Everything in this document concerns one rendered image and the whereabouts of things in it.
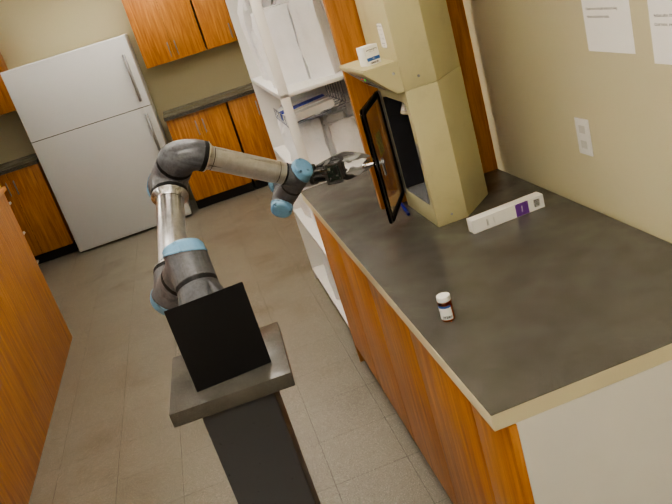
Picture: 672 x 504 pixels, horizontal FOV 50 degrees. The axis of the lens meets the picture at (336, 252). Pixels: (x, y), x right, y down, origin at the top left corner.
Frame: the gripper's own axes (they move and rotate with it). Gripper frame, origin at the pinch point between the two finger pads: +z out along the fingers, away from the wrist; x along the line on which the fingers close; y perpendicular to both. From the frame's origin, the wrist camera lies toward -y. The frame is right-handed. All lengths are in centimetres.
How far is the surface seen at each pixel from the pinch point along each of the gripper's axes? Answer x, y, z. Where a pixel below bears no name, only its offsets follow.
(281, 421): -42, 84, -21
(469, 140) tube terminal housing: -3.7, -11.3, 33.6
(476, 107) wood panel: 0, -43, 36
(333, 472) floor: -120, 12, -45
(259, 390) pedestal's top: -28, 91, -20
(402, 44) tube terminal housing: 35.1, 5.7, 21.8
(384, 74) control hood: 28.1, 9.2, 14.7
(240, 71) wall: -7, -491, -229
